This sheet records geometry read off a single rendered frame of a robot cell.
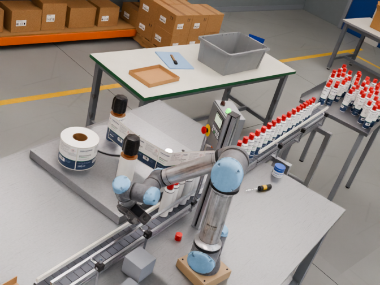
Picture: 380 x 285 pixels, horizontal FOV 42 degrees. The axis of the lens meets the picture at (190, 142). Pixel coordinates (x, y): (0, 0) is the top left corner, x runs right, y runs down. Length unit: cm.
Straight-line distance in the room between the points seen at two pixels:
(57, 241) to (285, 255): 113
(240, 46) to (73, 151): 269
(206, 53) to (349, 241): 201
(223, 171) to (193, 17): 463
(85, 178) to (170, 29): 386
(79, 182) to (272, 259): 105
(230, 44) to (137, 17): 216
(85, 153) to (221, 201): 96
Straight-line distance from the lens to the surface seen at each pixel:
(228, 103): 238
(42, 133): 458
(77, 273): 218
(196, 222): 258
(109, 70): 402
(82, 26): 646
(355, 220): 472
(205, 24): 655
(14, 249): 232
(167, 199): 244
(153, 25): 652
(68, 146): 264
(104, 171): 272
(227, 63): 436
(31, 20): 606
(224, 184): 186
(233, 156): 188
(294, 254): 269
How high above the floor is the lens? 249
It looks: 31 degrees down
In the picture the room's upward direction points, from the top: 16 degrees clockwise
